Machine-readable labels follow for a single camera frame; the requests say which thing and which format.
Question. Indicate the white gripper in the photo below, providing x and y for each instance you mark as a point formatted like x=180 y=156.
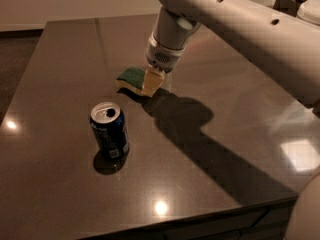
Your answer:
x=163 y=58

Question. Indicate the green and yellow sponge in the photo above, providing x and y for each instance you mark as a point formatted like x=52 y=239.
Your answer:
x=132 y=79

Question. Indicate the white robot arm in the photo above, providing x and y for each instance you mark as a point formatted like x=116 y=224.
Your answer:
x=283 y=48

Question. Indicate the blue soda can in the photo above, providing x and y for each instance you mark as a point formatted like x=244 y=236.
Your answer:
x=109 y=127

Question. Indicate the dark box in corner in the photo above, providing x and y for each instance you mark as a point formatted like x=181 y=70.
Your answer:
x=289 y=7

